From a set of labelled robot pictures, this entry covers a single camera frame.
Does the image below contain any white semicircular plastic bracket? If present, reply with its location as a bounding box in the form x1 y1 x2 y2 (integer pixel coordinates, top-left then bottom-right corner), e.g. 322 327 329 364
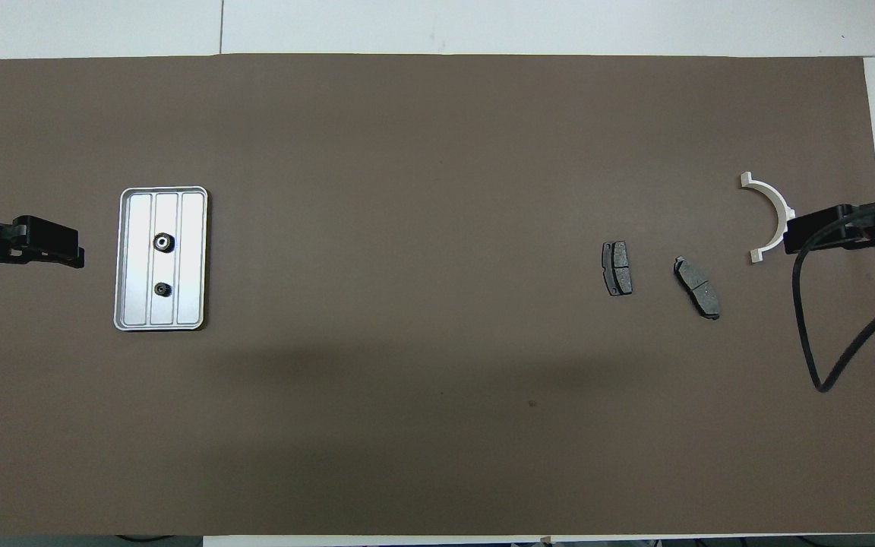
740 172 797 264

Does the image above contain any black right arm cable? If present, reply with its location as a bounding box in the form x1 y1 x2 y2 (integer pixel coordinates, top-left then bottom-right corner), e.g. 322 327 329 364
791 199 875 394

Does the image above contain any brown table mat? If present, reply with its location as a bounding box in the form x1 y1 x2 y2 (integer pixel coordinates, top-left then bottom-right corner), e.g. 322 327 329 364
0 53 875 536

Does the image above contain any dark rectangular brake pad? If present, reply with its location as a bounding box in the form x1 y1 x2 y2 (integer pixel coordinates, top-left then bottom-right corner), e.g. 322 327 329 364
602 240 633 297

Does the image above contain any silver metal tray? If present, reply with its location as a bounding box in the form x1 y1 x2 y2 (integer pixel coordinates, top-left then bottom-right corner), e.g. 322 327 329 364
112 186 209 332

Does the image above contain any dark curved brake pad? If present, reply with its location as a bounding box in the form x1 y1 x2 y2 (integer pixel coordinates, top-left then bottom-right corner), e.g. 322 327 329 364
673 256 722 321

